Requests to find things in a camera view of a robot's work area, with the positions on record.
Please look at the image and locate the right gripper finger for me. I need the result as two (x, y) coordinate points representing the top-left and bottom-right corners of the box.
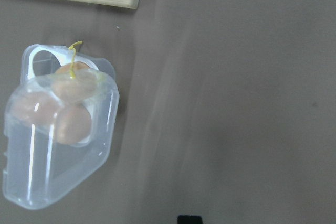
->
(177, 215), (203, 224)

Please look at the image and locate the clear plastic egg box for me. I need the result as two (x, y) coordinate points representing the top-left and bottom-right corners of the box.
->
(3, 44), (120, 210)

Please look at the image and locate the brown egg from bowl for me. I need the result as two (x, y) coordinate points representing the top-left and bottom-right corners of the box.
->
(9, 92), (60, 125)

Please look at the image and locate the brown egg in box front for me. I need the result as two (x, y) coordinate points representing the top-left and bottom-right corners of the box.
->
(54, 105), (92, 145)

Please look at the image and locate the brown egg in box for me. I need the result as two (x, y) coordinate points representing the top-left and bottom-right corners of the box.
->
(51, 62), (98, 103)
(54, 105), (92, 145)

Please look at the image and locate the brown egg in box rear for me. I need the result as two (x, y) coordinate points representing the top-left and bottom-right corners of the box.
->
(51, 62), (98, 103)

